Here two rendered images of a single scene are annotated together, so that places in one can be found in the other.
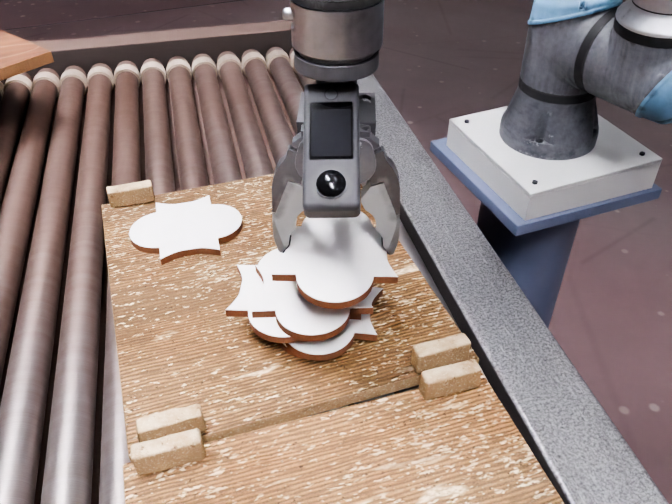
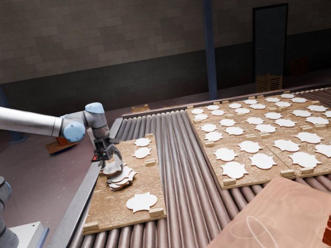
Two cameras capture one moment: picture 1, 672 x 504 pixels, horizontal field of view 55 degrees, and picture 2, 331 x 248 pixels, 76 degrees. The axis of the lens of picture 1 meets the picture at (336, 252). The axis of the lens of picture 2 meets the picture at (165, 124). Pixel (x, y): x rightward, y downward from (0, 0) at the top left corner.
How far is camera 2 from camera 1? 1.48 m
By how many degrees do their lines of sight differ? 118
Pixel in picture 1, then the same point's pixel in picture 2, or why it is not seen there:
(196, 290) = (143, 187)
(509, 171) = (33, 232)
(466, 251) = (77, 202)
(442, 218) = (72, 213)
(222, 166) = (124, 241)
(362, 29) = not seen: hidden behind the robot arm
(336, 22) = not seen: hidden behind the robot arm
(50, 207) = (185, 221)
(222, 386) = (142, 171)
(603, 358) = not seen: outside the picture
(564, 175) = (21, 228)
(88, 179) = (175, 235)
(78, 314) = (169, 187)
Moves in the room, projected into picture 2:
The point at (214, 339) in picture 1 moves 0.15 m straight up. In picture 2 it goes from (141, 177) to (136, 153)
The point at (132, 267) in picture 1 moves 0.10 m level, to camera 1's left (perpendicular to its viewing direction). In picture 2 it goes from (156, 192) to (177, 193)
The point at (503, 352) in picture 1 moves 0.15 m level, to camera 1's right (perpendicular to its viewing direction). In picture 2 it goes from (92, 181) to (70, 181)
